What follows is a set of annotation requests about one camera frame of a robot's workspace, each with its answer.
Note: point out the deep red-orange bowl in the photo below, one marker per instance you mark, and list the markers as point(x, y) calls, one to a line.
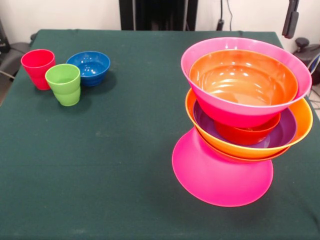
point(250, 160)

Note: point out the orange bowl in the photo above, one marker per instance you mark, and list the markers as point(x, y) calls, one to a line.
point(303, 120)

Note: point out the blue bowl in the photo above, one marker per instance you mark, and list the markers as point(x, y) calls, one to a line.
point(91, 67)

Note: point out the pink bowl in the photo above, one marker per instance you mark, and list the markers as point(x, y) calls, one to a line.
point(222, 182)
point(225, 112)

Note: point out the dark green tablecloth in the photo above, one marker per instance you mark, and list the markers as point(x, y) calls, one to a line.
point(100, 175)

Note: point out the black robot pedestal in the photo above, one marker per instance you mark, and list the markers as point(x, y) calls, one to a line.
point(160, 15)

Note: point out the small red bowl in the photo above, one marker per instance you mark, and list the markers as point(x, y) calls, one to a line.
point(240, 137)

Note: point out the purple bowl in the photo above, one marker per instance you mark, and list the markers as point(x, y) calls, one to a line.
point(205, 122)

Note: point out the shallow red-orange bowl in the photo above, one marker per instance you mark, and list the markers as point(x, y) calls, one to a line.
point(242, 75)

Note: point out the green cup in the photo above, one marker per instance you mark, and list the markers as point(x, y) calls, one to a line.
point(65, 87)

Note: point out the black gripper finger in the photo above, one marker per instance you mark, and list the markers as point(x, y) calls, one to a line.
point(290, 22)

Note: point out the red cup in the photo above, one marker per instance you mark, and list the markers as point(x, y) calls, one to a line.
point(36, 72)

